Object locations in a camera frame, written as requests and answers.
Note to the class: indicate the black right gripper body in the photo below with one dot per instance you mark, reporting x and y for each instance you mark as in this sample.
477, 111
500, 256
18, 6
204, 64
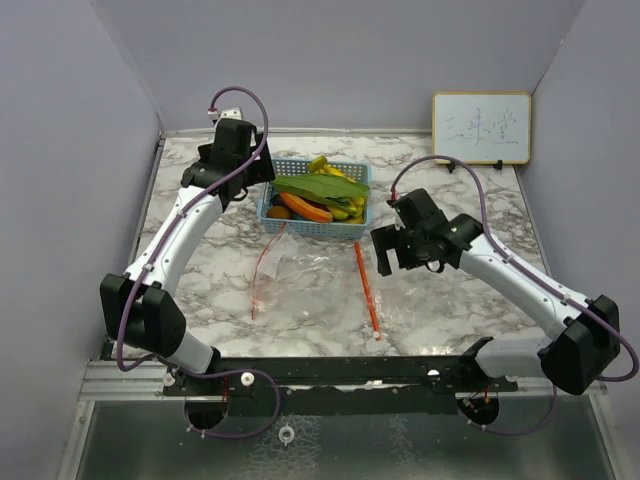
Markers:
411, 252

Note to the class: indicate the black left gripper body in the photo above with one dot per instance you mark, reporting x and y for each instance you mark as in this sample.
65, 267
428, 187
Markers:
259, 171

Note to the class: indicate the orange papaya slice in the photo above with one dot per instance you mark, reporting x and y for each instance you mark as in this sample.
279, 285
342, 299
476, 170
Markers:
303, 208

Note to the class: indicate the clear zip bag orange zipper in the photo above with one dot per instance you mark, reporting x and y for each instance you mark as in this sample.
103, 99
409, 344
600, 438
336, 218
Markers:
348, 295

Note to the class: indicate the green leaf vegetable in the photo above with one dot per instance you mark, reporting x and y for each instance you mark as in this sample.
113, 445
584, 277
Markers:
301, 185

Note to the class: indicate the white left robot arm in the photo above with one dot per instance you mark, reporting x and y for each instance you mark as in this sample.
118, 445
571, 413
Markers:
138, 306

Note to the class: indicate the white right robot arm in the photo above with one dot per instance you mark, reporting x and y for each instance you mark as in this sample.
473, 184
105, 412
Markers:
579, 334

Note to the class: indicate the clear zip bag red zipper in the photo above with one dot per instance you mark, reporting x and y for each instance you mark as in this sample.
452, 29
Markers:
282, 278

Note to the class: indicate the brown kiwi fruit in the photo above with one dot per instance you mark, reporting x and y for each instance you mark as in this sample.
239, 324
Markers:
279, 212

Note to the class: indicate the yellow banana bunch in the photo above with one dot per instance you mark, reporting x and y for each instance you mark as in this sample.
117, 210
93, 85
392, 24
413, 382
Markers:
343, 209

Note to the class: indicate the light blue plastic basket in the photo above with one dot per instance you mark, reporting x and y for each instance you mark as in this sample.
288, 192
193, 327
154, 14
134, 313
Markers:
360, 172

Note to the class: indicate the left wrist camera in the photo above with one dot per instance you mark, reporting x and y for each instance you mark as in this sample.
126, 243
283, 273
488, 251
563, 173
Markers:
232, 113

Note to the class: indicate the small whiteboard wooden frame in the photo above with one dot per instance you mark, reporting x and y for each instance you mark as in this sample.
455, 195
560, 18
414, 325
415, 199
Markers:
482, 128

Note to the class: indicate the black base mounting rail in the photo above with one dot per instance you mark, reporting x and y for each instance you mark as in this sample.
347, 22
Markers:
250, 386

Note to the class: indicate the aluminium front frame rail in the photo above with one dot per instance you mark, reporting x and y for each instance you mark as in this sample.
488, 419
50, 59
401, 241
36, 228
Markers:
104, 382

